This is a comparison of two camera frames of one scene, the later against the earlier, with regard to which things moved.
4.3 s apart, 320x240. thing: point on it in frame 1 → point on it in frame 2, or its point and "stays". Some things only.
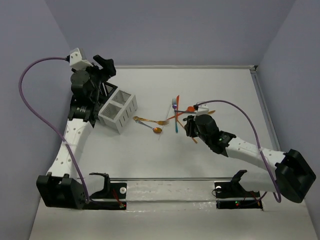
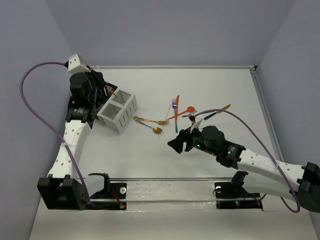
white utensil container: [118, 110] stays
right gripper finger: [190, 119] → [184, 134]
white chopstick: [169, 109] stays
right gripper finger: [189, 128] → [177, 144]
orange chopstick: [183, 126] → [109, 88]
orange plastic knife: [177, 98] stays
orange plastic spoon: [190, 108] stays
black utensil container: [106, 90] stays
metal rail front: [173, 178] stays
